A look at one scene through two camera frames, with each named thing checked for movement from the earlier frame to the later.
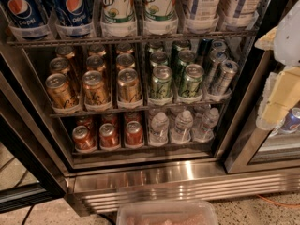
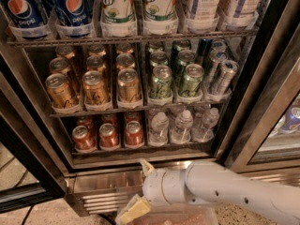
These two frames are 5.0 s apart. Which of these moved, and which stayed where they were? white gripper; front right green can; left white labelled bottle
Moved: white gripper
Stayed: front right green can; left white labelled bottle
